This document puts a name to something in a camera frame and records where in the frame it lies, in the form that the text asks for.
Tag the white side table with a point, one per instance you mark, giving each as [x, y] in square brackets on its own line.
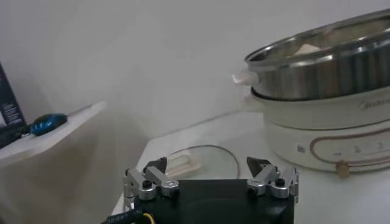
[61, 137]

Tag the stainless steel steamer basket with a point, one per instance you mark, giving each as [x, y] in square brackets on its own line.
[320, 79]

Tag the white electric pot base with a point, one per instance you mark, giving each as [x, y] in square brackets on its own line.
[304, 128]

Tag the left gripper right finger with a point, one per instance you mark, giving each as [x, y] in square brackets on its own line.
[266, 175]

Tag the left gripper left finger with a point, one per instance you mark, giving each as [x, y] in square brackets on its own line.
[158, 178]

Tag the blue computer mouse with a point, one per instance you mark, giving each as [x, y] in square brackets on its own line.
[48, 123]

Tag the round glass pot lid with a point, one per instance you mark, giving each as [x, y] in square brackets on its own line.
[213, 161]

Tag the black laptop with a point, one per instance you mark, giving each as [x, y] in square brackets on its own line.
[9, 109]

